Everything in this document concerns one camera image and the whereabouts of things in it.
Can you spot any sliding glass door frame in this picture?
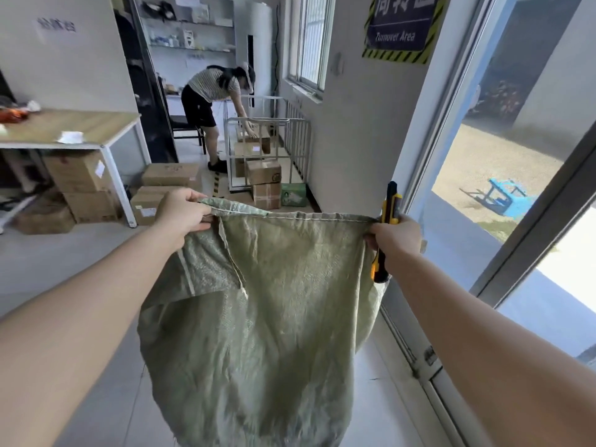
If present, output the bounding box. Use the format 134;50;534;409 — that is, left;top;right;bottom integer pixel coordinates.
381;0;596;447

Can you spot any large cardboard box under table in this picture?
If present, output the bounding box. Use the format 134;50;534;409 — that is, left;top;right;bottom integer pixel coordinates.
43;151;112;193

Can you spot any person's left hand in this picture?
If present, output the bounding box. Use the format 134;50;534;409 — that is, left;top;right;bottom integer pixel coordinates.
154;187;214;252

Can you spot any white standing air conditioner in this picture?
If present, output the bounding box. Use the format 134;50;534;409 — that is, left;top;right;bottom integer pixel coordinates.
246;2;273;106

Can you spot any white metal cage trolley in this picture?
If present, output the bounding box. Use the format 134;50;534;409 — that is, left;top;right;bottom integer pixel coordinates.
223;95;312;191

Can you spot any person's right hand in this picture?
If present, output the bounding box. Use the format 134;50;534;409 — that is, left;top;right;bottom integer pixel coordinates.
365;214;423;276

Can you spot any cardboard box with white label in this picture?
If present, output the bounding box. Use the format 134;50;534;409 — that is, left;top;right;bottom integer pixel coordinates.
130;185;183;226

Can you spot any cardboard box in trolley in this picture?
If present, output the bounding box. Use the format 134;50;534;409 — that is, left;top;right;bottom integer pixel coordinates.
236;124;272;154
233;142;261;178

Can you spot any window with white frame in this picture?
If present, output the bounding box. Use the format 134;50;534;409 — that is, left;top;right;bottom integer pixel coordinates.
284;0;337;102

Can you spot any yellow black utility knife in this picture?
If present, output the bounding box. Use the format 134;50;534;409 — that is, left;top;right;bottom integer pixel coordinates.
371;181;403;284

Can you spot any blue sign with striped border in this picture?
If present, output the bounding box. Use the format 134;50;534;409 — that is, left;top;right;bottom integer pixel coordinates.
362;0;451;65

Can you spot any wall shelf with items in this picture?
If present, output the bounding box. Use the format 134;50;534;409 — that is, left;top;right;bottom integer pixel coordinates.
138;0;236;93

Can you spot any flat cardboard box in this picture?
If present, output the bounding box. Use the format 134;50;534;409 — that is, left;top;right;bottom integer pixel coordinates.
142;163;203;192

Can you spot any low cardboard box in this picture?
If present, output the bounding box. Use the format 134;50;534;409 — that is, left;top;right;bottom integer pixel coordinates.
14;193;76;235

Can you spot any small taped cardboard box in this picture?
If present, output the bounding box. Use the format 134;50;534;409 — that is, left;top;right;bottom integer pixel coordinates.
246;160;282;186
252;182;282;210

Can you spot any person's right forearm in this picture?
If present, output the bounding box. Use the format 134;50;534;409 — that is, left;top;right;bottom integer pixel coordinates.
387;252;596;447

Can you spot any green woven sack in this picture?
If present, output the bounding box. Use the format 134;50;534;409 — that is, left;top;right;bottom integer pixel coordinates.
137;197;388;447

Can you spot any person's left forearm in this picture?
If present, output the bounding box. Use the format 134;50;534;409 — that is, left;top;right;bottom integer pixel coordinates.
0;223;187;447

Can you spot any black chair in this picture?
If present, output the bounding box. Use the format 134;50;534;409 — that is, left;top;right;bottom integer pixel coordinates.
158;76;207;155

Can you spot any blue plastic stool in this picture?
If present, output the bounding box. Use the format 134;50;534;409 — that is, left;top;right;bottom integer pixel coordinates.
480;178;536;218

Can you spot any green printed carton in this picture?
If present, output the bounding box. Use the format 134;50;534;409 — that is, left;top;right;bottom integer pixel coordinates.
280;183;308;208

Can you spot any wooden table with white legs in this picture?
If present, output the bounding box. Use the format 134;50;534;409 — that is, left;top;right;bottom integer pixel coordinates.
0;109;151;228

